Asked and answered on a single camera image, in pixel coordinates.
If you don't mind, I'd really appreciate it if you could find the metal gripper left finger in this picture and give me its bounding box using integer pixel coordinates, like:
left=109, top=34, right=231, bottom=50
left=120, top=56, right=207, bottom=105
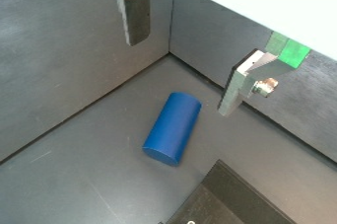
left=117, top=0, right=151, bottom=46

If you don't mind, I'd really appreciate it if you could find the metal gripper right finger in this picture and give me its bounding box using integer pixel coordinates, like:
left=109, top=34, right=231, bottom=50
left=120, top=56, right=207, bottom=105
left=219, top=49, right=295, bottom=116

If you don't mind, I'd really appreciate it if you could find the blue oval cylinder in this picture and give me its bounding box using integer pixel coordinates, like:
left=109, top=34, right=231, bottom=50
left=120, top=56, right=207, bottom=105
left=143, top=92, right=201, bottom=166

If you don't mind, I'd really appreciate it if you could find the black flat fixture plate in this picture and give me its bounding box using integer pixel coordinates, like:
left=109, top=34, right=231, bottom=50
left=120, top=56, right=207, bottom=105
left=167, top=160, right=296, bottom=224

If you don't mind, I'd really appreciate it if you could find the green shape sorter block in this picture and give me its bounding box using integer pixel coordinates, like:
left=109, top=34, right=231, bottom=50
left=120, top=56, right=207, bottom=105
left=265, top=32, right=311, bottom=69

